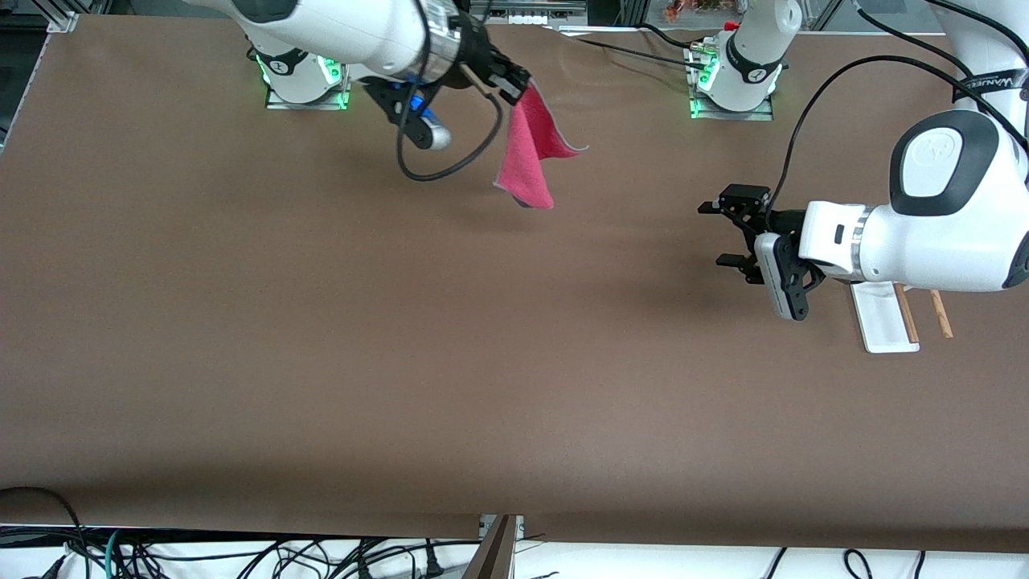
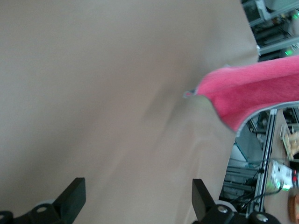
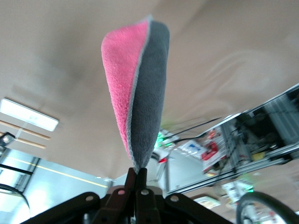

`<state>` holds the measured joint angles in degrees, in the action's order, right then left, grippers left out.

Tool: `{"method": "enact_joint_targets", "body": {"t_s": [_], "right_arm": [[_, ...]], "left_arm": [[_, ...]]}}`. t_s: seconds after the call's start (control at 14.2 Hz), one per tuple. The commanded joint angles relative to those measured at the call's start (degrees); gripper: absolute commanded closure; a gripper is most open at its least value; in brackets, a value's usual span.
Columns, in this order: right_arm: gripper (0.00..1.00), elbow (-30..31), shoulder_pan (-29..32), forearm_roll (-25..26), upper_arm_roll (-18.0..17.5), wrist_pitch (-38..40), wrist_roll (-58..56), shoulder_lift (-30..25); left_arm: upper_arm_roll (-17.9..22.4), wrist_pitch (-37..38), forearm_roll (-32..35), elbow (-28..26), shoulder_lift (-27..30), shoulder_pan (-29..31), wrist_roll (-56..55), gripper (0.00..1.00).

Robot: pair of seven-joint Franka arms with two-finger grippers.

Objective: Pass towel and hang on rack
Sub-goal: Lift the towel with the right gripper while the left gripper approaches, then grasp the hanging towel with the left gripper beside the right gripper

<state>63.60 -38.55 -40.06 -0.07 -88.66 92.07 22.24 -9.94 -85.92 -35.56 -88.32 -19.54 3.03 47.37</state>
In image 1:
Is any pink and grey towel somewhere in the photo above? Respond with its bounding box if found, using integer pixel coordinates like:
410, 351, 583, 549
493, 83, 590, 211

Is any white rack base tray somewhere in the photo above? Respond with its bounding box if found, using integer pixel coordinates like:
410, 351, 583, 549
851, 281, 921, 355

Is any silver aluminium frame bar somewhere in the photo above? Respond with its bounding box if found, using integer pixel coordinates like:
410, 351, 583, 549
474, 0, 588, 26

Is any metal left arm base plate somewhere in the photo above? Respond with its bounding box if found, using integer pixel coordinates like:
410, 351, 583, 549
687, 44, 775, 122

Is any black cable on table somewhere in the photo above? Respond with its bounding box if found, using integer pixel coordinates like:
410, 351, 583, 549
547, 23, 716, 65

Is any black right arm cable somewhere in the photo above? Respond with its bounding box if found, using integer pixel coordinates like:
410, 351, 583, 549
396, 79, 506, 183

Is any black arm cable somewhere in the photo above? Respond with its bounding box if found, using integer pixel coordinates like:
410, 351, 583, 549
396, 79, 506, 183
768, 54, 1029, 218

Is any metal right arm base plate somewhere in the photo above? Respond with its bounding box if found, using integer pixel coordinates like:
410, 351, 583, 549
264, 79, 352, 112

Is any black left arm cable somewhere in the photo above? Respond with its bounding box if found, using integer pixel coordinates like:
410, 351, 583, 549
768, 54, 1029, 218

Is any brown table post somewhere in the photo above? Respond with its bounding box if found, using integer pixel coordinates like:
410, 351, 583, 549
464, 515, 516, 579

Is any thick black floor cable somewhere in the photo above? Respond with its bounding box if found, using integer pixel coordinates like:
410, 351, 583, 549
0, 486, 87, 579

